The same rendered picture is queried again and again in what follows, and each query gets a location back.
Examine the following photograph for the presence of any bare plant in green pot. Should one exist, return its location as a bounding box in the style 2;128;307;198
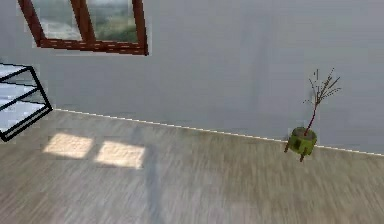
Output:
283;67;342;163

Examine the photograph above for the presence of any brown framed window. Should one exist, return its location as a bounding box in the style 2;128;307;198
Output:
17;0;150;57

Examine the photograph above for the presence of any black frame glass shelf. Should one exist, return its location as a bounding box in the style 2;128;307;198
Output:
0;62;54;143

